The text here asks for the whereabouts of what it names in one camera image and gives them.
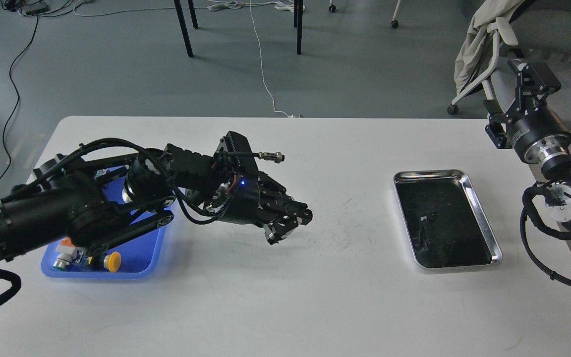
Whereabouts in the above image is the beige cloth on chair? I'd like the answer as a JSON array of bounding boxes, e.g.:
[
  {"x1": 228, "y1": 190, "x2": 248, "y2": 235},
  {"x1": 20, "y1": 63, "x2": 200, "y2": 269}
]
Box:
[{"x1": 454, "y1": 0, "x2": 523, "y2": 94}]

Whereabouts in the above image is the grey office chair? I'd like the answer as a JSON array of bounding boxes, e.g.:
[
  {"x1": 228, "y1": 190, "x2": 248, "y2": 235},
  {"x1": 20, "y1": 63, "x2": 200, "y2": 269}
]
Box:
[{"x1": 447, "y1": 0, "x2": 571, "y2": 130}]

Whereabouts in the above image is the white floor cable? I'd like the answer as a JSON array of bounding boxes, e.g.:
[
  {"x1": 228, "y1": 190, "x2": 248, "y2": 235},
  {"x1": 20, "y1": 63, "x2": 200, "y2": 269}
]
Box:
[{"x1": 208, "y1": 0, "x2": 306, "y2": 119}]

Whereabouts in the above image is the black table leg right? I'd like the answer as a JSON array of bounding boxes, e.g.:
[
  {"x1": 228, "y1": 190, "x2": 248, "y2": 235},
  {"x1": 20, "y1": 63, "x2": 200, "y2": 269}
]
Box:
[{"x1": 293, "y1": 0, "x2": 304, "y2": 55}]

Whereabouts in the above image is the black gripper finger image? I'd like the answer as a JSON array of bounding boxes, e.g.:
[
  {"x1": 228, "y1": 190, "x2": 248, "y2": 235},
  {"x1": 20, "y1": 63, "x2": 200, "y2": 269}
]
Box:
[
  {"x1": 508, "y1": 59, "x2": 562, "y2": 112},
  {"x1": 483, "y1": 99, "x2": 513, "y2": 149},
  {"x1": 263, "y1": 218, "x2": 300, "y2": 245},
  {"x1": 273, "y1": 198, "x2": 313, "y2": 229}
]

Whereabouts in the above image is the black table leg left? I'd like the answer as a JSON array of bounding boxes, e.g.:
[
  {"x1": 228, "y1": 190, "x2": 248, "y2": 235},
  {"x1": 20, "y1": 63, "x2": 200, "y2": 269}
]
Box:
[{"x1": 173, "y1": 0, "x2": 199, "y2": 58}]

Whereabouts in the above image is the orange grey selector switch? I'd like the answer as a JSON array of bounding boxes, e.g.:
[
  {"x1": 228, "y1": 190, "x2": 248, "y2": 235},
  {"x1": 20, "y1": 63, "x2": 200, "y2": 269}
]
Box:
[{"x1": 53, "y1": 238, "x2": 85, "y2": 272}]

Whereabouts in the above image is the silver metal tray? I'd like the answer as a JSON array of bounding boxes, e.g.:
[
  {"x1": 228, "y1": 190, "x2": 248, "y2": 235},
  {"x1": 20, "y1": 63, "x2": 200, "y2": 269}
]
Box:
[{"x1": 394, "y1": 169, "x2": 503, "y2": 272}]

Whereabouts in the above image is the black table leg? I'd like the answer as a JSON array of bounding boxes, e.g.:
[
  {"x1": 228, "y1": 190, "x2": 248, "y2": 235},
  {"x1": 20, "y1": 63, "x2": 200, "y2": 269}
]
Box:
[
  {"x1": 293, "y1": 0, "x2": 304, "y2": 55},
  {"x1": 173, "y1": 0, "x2": 199, "y2": 58}
]

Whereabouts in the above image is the yellow push button switch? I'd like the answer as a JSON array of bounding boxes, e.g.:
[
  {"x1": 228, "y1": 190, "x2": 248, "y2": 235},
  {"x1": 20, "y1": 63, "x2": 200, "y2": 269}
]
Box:
[{"x1": 87, "y1": 251, "x2": 122, "y2": 273}]

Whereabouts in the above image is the black floor cable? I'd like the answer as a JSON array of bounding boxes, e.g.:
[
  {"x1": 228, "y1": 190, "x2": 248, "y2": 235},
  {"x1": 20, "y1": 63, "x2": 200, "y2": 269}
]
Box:
[{"x1": 0, "y1": 0, "x2": 85, "y2": 214}]

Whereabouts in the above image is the blue plastic tray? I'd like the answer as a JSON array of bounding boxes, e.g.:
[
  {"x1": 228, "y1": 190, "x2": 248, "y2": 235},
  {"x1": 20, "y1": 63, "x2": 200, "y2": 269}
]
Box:
[{"x1": 41, "y1": 159, "x2": 180, "y2": 280}]

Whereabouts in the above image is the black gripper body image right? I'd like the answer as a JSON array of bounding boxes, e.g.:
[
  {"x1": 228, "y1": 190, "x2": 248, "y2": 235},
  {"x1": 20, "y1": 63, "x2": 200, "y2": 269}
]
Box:
[{"x1": 506, "y1": 97, "x2": 571, "y2": 164}]

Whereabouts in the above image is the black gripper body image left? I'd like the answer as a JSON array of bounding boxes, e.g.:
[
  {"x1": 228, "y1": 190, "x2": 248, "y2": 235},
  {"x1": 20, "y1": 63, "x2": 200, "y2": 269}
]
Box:
[{"x1": 201, "y1": 131, "x2": 295, "y2": 228}]

